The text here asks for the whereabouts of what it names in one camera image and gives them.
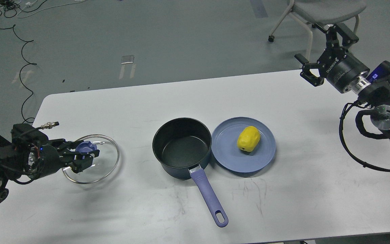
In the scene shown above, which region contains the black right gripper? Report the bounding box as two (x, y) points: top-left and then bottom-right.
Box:
(295, 23), (370, 93)

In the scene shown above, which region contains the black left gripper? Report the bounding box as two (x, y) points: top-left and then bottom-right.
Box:
(29, 138), (100, 179)

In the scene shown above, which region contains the glass pot lid purple knob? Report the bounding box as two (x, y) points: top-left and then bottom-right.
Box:
(62, 134), (120, 184)

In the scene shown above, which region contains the yellow potato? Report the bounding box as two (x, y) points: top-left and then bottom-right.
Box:
(237, 126), (261, 152)

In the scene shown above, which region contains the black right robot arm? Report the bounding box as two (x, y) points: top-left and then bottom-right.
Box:
(295, 23), (390, 172)

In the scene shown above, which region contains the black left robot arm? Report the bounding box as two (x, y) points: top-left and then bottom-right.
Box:
(0, 122), (100, 203)

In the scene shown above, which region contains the grey office chair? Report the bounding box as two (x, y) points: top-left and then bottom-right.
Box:
(268, 0), (367, 60)

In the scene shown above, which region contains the grey floor outlet plate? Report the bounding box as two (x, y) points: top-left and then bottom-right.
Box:
(121, 55), (135, 65)

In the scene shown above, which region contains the blue round plate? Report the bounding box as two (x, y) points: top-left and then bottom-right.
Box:
(212, 117), (277, 174)

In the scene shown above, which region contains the dark blue saucepan purple handle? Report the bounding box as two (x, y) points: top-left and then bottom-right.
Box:
(152, 118), (229, 227)

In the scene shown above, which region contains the white floor cable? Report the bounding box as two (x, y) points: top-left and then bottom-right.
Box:
(16, 0), (89, 19)

